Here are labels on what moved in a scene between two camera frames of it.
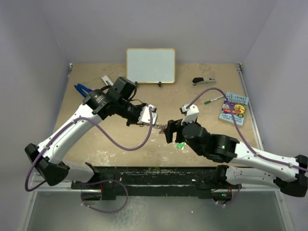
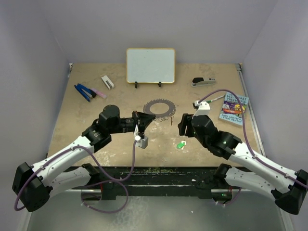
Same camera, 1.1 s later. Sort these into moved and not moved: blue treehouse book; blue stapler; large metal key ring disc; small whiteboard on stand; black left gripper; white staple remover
Moved: black left gripper; large metal key ring disc
Not moved: blue stapler; white staple remover; small whiteboard on stand; blue treehouse book
